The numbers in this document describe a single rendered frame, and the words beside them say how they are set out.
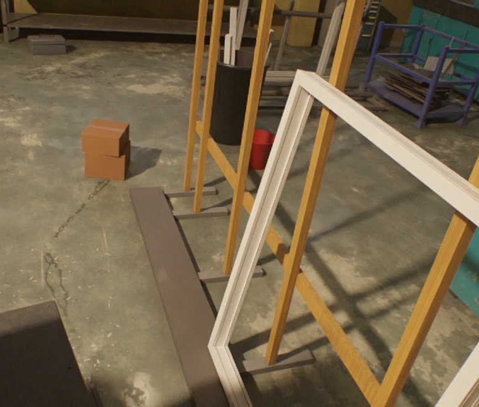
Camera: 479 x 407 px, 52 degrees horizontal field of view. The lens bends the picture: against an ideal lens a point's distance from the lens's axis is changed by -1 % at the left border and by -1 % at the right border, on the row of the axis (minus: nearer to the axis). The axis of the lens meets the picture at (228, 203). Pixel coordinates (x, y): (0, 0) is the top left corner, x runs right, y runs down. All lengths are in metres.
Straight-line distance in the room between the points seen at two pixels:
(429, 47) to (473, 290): 5.87
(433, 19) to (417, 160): 7.38
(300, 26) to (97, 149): 5.80
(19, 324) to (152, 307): 1.34
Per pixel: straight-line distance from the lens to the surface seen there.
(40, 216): 3.58
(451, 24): 8.37
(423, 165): 1.32
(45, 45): 7.15
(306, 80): 1.82
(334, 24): 6.52
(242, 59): 4.95
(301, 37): 9.10
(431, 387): 2.86
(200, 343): 2.59
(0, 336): 1.58
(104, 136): 3.85
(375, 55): 6.88
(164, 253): 3.12
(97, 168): 3.98
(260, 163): 4.32
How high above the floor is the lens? 1.95
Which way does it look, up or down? 31 degrees down
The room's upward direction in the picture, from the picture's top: 8 degrees clockwise
